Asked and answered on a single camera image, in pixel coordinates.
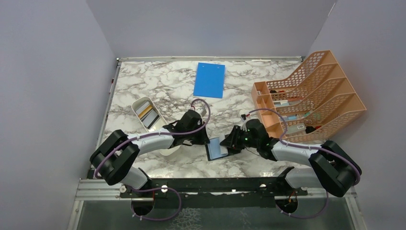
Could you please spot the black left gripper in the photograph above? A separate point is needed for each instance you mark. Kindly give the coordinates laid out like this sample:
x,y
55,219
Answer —
x,y
203,139

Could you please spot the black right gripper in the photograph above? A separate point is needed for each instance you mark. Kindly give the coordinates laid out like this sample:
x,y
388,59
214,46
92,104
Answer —
x,y
232,140

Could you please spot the black leather card holder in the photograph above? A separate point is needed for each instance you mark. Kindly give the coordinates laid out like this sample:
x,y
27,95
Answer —
x,y
215,151

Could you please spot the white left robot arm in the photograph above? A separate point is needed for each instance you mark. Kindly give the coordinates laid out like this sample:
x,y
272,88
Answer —
x,y
113,159

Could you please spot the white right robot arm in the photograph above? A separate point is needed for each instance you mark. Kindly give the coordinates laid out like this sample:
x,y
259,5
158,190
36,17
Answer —
x,y
327,166

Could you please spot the white oblong plastic tray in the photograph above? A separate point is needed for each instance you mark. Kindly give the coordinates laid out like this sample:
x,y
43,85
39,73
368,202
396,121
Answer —
x,y
140,104

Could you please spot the blue flat board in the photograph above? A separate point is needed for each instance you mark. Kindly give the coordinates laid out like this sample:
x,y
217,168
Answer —
x,y
209,80

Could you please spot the peach plastic file organizer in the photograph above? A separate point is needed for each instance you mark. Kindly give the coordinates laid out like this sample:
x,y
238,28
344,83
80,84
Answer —
x,y
314,103

